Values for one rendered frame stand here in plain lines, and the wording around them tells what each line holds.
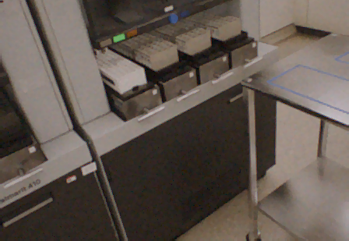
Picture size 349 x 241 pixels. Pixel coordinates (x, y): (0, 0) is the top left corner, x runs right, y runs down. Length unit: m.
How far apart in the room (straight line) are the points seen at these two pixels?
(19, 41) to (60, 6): 0.14
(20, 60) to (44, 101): 0.14
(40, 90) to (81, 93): 0.12
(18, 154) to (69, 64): 0.29
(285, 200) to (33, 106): 0.96
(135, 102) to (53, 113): 0.25
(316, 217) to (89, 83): 0.91
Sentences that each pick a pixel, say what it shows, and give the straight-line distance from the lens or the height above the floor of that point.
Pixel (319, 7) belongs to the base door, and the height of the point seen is 0.28.
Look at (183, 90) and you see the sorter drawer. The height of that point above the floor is 0.75.
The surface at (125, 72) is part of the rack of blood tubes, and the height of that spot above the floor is 0.86.
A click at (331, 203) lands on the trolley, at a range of 1.44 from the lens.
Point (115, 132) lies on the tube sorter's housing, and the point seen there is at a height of 0.72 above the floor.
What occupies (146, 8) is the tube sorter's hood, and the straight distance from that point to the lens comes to 1.12.
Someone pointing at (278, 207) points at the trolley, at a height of 0.28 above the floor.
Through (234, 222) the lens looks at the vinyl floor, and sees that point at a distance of 1.71.
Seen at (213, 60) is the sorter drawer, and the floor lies 0.81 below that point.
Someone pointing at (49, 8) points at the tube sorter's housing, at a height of 1.11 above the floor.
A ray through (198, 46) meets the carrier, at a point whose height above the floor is 0.84.
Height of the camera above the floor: 1.33
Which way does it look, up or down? 32 degrees down
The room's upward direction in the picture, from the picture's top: 10 degrees counter-clockwise
